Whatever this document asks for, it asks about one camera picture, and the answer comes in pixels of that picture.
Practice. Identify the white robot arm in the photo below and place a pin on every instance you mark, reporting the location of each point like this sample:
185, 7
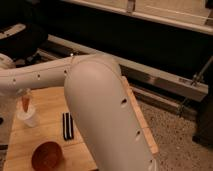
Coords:
99, 104

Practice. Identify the black office chair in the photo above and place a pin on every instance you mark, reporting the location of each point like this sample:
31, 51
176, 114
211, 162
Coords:
20, 35

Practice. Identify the red bowl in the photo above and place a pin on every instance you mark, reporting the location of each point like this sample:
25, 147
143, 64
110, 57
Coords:
47, 156

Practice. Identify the wooden table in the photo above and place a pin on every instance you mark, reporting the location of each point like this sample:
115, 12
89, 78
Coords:
50, 105

